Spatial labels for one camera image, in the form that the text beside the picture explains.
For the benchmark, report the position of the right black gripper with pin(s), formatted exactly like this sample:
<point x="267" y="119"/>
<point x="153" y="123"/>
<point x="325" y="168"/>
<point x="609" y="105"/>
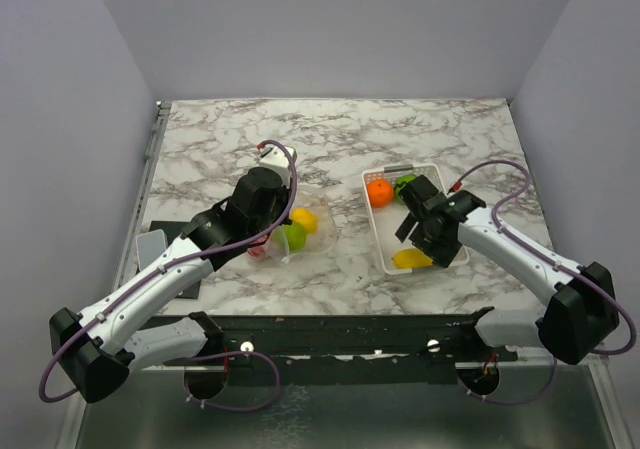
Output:
<point x="441" y="252"/>

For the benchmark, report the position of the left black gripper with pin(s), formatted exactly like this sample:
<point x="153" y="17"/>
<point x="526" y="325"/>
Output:
<point x="285" y="193"/>

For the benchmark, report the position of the white perforated basket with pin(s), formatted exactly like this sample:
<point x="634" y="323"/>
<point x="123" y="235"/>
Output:
<point x="386" y="220"/>

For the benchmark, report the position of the yellow toy banana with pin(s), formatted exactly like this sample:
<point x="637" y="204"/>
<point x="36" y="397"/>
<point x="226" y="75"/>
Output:
<point x="411" y="258"/>

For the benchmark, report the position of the orange toy fruit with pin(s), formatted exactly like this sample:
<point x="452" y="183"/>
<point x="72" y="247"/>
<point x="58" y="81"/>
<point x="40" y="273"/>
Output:
<point x="380" y="192"/>

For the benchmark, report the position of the yellow toy lemon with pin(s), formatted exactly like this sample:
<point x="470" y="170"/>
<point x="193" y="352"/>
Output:
<point x="305" y="217"/>

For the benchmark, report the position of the green toy lime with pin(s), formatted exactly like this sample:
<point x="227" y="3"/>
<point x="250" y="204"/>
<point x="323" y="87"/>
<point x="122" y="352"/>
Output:
<point x="292" y="235"/>

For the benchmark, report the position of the red toy apple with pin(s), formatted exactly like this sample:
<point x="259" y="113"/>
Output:
<point x="256" y="250"/>

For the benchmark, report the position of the green striped toy watermelon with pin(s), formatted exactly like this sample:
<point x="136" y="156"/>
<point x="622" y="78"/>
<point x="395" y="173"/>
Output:
<point x="400" y="183"/>

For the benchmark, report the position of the clear dotted zip bag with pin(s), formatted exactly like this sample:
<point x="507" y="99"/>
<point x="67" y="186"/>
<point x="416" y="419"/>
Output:
<point x="318" y="243"/>

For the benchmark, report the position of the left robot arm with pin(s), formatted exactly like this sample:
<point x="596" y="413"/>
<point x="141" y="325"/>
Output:
<point x="100" y="346"/>

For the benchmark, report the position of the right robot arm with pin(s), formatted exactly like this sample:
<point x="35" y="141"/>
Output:
<point x="578" y="309"/>

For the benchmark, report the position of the grey rectangular box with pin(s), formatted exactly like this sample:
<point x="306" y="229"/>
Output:
<point x="149" y="246"/>

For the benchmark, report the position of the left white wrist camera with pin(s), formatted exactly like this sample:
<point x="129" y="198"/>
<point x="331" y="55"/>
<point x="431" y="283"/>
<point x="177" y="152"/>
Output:
<point x="273" y="158"/>

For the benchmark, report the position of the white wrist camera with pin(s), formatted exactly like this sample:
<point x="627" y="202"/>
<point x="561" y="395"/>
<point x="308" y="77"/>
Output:
<point x="462" y="189"/>
<point x="273" y="158"/>

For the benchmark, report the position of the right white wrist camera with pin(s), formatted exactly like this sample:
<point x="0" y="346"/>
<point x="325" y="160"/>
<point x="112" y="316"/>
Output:
<point x="462" y="189"/>

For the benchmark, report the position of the black metal base rail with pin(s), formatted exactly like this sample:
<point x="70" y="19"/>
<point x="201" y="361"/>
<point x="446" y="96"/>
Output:
<point x="350" y="350"/>

